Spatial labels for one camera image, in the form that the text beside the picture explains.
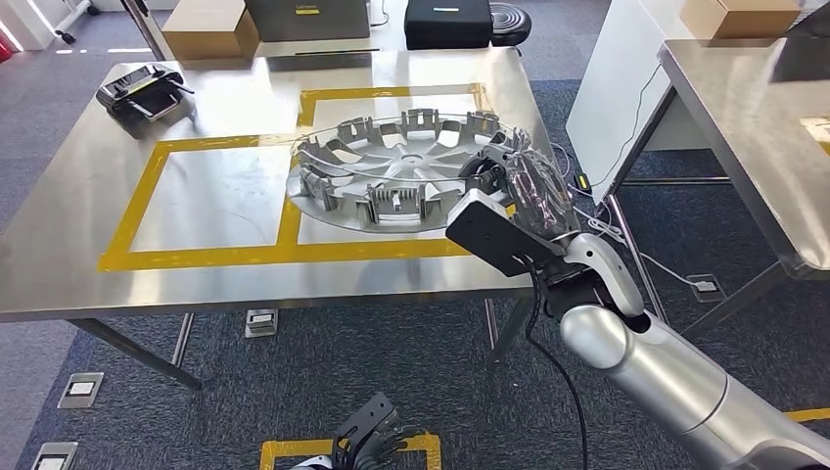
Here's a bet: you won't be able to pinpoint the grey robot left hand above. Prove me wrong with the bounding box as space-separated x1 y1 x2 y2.
349 421 423 470

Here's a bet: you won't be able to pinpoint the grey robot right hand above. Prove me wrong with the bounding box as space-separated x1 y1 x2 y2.
458 132 583 245

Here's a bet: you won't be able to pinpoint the grey plastic wheel hubcap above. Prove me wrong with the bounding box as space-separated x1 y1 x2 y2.
285 109 527 235

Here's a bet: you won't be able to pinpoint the stainless steel workbench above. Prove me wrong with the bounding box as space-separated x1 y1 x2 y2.
0 46 559 391
606 38 830 339

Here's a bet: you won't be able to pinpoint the white partition panel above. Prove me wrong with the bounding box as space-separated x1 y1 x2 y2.
566 0 708 206

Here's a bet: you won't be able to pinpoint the black round stool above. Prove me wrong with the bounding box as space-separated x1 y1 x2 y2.
489 3 533 47

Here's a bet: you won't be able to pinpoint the steel floor socket plate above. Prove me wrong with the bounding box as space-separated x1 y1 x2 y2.
685 273 727 305
57 372 105 410
245 308 280 339
30 442 79 470

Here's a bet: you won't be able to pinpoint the black carrying case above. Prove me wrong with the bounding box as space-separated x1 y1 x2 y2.
403 0 494 51

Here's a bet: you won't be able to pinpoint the brown cardboard box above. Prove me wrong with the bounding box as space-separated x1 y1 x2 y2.
161 0 260 61
679 0 802 40

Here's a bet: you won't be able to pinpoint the black remote controller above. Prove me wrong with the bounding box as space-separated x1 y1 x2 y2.
95 63 196 124

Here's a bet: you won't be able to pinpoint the grey metal stand leg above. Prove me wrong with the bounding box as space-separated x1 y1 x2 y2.
119 0 166 63

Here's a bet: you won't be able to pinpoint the white wheeled stand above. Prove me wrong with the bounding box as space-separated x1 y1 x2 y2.
55 0 102 45

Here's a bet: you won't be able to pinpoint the white floor cables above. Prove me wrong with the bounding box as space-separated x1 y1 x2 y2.
551 142 708 290

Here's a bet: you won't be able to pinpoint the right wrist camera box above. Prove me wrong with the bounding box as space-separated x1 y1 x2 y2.
445 188 566 279

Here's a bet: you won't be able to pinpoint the black camera cable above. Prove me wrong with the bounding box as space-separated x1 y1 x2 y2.
518 256 591 470

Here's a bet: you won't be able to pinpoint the yellow tape double frame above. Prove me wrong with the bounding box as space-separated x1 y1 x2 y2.
97 82 520 274

